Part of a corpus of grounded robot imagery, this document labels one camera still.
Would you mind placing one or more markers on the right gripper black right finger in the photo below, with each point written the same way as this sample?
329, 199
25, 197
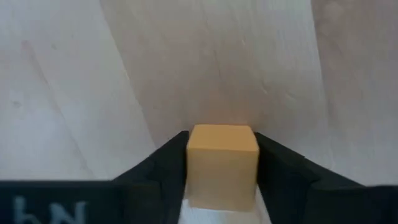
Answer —
295, 193

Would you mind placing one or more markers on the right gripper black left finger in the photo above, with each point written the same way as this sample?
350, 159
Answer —
149, 193

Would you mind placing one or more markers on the orange cube block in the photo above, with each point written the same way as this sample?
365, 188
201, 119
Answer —
222, 161

